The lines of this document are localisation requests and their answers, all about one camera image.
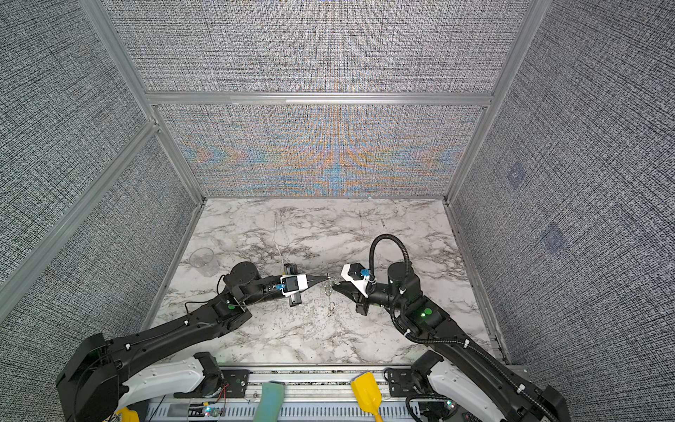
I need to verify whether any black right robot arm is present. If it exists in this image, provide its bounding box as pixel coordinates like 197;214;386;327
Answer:
334;262;571;421

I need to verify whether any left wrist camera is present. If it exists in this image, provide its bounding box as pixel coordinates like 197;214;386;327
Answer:
279;264;308;297

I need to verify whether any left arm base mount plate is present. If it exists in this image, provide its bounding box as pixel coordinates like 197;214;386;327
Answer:
173;369;251;400

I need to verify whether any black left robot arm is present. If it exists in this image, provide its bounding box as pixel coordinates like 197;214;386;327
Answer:
56;261;328;421

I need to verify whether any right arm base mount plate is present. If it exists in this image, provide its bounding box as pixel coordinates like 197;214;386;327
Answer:
382;367;432;397

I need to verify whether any yellow black work glove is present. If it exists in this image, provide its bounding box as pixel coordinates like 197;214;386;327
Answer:
108;407;140;422

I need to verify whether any aluminium front rail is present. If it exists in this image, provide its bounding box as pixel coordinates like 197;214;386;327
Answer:
104;363;544;422

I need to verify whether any yellow plastic scoop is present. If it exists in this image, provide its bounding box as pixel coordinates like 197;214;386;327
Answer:
351;372;383;422

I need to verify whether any clear plastic cup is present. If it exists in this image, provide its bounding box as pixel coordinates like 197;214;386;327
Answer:
189;247;220;277

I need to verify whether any teal green sponge block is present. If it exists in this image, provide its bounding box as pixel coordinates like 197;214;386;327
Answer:
253;382;286;422

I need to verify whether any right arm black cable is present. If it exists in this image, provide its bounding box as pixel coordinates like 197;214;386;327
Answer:
367;233;413;281

